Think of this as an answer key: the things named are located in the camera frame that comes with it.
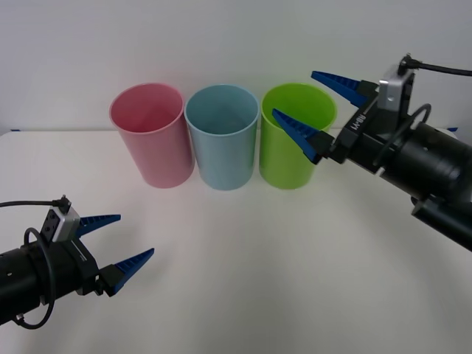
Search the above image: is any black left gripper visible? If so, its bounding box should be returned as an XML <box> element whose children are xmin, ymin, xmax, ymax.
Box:
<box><xmin>46</xmin><ymin>213</ymin><xmax>156</xmax><ymax>302</ymax></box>

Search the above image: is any pale blue plastic waste bin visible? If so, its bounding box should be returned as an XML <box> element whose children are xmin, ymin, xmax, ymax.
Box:
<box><xmin>184</xmin><ymin>84</ymin><xmax>260</xmax><ymax>192</ymax></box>

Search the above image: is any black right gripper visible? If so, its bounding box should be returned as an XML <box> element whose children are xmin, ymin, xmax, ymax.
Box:
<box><xmin>271</xmin><ymin>70</ymin><xmax>407</xmax><ymax>175</ymax></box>

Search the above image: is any green plastic waste bin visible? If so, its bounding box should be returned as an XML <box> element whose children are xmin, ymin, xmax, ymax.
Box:
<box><xmin>258</xmin><ymin>83</ymin><xmax>339</xmax><ymax>190</ymax></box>

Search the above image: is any pink plastic waste bin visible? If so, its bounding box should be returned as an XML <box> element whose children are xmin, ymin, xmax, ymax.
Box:
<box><xmin>109</xmin><ymin>82</ymin><xmax>196</xmax><ymax>190</ymax></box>

